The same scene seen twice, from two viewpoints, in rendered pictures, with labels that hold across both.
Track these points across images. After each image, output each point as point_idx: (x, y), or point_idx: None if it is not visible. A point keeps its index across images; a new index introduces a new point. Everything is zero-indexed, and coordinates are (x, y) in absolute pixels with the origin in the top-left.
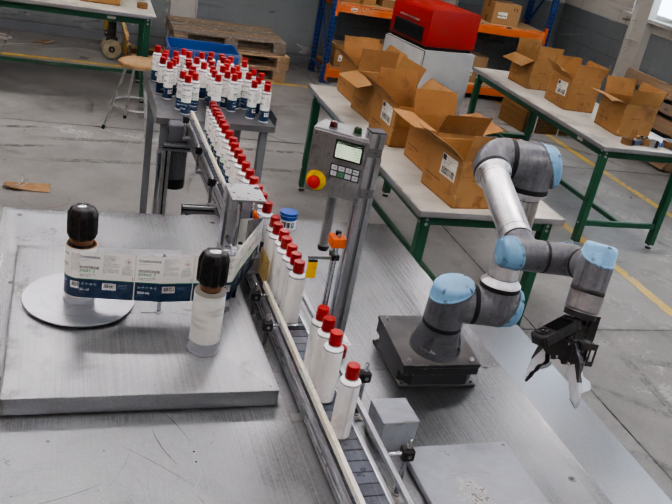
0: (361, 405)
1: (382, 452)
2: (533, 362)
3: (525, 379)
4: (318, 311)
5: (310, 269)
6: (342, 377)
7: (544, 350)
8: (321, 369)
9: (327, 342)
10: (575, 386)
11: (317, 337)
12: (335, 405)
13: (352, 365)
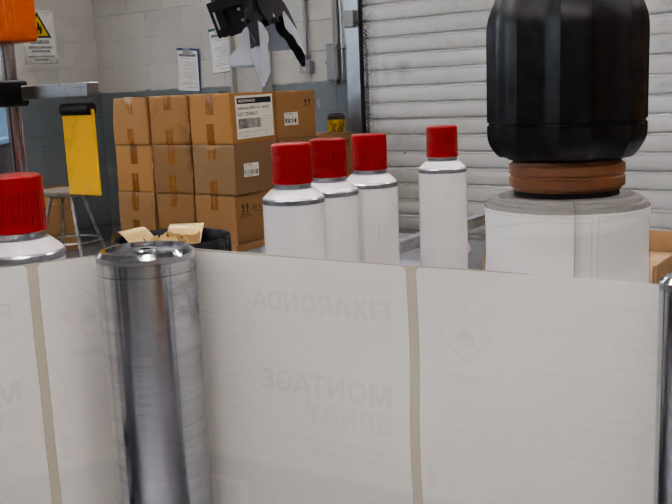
0: (406, 237)
1: (477, 217)
2: (263, 47)
3: (267, 81)
4: (310, 153)
5: (85, 152)
6: (456, 163)
7: (259, 21)
8: (398, 247)
9: (377, 176)
10: (299, 36)
11: (356, 202)
12: (465, 233)
13: (447, 125)
